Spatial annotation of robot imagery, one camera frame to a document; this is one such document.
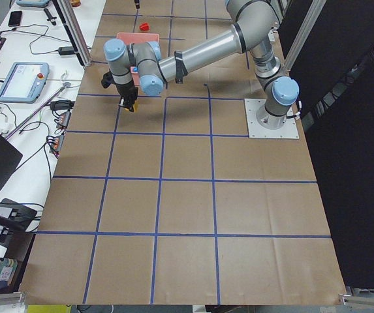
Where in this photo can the aluminium frame post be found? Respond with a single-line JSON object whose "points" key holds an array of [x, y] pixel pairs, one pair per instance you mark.
{"points": [[72, 28]]}

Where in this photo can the red toy block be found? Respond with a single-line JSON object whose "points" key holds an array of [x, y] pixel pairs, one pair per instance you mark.
{"points": [[144, 27]]}

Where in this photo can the yellow toy block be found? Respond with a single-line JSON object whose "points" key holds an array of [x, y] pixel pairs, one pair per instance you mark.
{"points": [[134, 108]]}

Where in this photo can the metal rod tool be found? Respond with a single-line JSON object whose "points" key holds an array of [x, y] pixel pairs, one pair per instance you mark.
{"points": [[65, 85]]}

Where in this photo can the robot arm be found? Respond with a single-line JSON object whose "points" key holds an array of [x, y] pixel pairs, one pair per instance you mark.
{"points": [[139, 66]]}

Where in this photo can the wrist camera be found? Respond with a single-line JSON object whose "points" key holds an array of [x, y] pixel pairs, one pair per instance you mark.
{"points": [[107, 80]]}

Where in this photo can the black power adapter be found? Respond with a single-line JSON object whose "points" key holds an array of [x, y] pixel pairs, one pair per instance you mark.
{"points": [[66, 50]]}

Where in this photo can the blue teach pendant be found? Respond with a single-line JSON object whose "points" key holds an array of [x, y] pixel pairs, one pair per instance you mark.
{"points": [[24, 82]]}

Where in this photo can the black smartphone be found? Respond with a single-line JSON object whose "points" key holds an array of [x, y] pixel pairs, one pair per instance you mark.
{"points": [[15, 18]]}

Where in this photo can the pink plastic box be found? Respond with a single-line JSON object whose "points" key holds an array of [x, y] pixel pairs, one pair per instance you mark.
{"points": [[143, 46]]}

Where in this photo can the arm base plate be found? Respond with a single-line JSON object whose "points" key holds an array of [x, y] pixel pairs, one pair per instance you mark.
{"points": [[262, 125]]}

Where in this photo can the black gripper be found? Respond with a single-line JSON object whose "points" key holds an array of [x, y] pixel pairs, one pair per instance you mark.
{"points": [[124, 89]]}

